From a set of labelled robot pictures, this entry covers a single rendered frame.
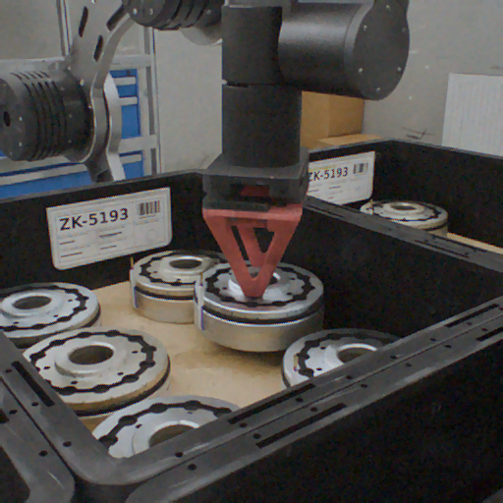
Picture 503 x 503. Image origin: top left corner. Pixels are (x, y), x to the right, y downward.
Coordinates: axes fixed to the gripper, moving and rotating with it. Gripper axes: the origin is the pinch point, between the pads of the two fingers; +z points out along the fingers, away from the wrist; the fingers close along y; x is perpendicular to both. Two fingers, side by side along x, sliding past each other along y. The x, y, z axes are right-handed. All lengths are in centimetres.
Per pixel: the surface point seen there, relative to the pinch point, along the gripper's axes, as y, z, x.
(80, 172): 186, 43, 98
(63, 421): -26.3, -4.4, 3.8
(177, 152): 330, 66, 99
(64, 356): -11.0, 2.3, 11.3
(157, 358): -9.4, 2.7, 5.4
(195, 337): -0.3, 6.1, 5.1
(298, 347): -6.4, 2.6, -3.9
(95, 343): -8.9, 2.4, 10.0
